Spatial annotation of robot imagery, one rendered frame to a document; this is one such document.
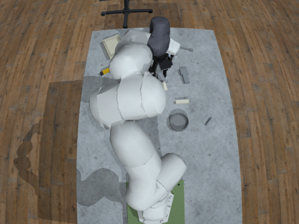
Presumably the yellow cylinder with black end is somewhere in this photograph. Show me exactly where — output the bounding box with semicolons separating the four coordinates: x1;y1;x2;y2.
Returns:
100;68;110;76

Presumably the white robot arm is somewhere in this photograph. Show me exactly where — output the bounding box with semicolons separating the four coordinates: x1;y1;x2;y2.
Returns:
89;16;186;224

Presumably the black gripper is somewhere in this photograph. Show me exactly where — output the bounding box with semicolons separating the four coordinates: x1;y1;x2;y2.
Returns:
148;53;174;78

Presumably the white rectangular bar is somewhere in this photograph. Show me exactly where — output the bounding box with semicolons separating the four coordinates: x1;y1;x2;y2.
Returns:
175;99;189;105

